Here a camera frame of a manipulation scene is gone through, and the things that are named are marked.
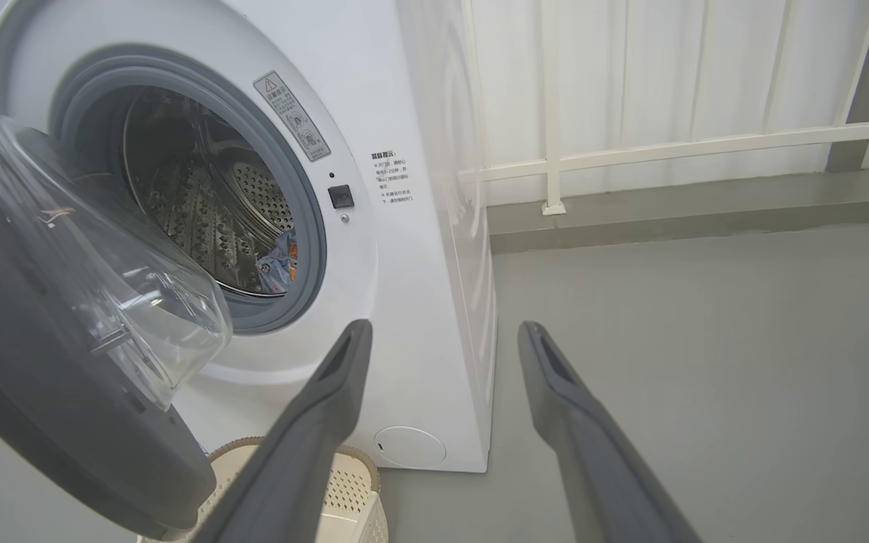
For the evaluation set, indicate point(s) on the grey rubber door gasket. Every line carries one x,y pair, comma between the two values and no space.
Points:
306,249

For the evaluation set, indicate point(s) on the grey warning sticker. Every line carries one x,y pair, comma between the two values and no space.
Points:
291,115

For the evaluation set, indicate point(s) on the black door latch socket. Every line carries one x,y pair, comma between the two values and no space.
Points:
340,196

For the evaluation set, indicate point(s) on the round drain filter cover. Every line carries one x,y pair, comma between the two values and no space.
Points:
409,446

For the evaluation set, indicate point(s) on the cream perforated laundry basket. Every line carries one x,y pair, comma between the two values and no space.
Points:
351,490

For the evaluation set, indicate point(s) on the blue knotted printed garment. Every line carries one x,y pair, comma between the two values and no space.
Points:
280,264

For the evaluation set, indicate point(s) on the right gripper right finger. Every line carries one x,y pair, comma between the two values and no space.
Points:
593,452

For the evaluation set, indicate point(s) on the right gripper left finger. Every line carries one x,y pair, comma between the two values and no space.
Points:
306,437

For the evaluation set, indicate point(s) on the white front-load washing machine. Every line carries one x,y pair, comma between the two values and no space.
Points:
404,317

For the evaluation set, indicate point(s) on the printed instruction text label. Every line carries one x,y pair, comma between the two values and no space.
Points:
391,181

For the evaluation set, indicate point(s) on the glass washing machine door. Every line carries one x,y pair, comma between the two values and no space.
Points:
42,362

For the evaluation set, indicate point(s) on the white metal railing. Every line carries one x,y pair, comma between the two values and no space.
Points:
706,145

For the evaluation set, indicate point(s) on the perforated steel washer drum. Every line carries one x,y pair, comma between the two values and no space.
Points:
201,204

